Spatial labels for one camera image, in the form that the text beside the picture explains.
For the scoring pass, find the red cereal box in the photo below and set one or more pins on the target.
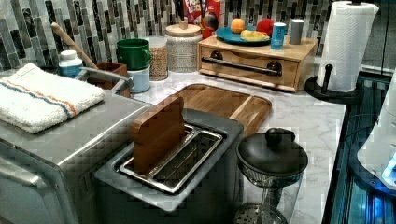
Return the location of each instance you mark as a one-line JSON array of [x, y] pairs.
[[207, 14]]

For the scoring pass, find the wooden drawer box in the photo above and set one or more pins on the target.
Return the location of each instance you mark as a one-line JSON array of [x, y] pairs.
[[303, 54]]

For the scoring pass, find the blue drink can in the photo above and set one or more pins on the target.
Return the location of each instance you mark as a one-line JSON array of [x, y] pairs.
[[278, 34]]

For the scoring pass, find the green mug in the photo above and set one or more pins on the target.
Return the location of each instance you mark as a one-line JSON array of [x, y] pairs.
[[134, 53]]

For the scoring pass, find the light blue mug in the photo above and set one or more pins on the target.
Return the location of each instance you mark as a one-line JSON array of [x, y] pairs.
[[141, 80]]

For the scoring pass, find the white pill bottle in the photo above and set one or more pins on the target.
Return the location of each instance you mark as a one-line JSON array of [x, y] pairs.
[[69, 64]]

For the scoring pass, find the brown wooden utensil box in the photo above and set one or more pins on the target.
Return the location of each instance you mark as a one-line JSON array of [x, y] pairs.
[[112, 73]]

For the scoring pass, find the white paper towel roll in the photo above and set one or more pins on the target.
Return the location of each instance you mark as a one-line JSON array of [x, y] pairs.
[[346, 38]]

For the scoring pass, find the glass french press black lid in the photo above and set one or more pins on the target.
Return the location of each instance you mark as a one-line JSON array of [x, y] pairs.
[[275, 163]]

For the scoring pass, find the wooden drawer with black handle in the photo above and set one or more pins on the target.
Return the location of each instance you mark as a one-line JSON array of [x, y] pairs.
[[246, 67]]

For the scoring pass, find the white striped folded towel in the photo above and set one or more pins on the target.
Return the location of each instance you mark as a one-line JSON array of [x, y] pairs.
[[35, 100]]

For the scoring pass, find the brown wooden toast slice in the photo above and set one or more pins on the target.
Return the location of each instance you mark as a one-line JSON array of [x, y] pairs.
[[156, 132]]

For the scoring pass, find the grey cylindrical shaker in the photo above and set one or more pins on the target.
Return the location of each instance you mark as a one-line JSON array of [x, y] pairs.
[[296, 29]]

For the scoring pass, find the orange fruit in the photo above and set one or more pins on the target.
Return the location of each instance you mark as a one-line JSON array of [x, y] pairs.
[[237, 25]]

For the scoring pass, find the wooden cutting board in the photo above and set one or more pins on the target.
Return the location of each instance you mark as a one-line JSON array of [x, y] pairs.
[[249, 110]]

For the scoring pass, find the stainless steel toaster oven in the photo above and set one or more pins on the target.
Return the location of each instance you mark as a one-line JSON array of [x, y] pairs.
[[48, 177]]

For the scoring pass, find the black paper towel holder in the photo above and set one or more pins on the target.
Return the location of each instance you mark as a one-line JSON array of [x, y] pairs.
[[323, 92]]

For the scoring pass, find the teal plate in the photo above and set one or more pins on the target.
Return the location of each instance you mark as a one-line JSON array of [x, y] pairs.
[[226, 35]]

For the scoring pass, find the red apple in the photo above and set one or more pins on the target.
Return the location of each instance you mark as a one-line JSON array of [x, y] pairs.
[[265, 26]]

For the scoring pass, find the grey two-slot toaster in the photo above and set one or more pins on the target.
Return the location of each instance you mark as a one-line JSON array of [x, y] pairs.
[[196, 185]]

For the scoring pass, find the grey canister with wooden lid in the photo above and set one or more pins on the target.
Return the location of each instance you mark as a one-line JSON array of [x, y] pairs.
[[182, 40]]

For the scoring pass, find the glass jar of grains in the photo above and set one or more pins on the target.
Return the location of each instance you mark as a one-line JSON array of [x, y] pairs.
[[158, 52]]

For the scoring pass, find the yellow banana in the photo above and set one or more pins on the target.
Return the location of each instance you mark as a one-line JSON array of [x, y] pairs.
[[249, 35]]

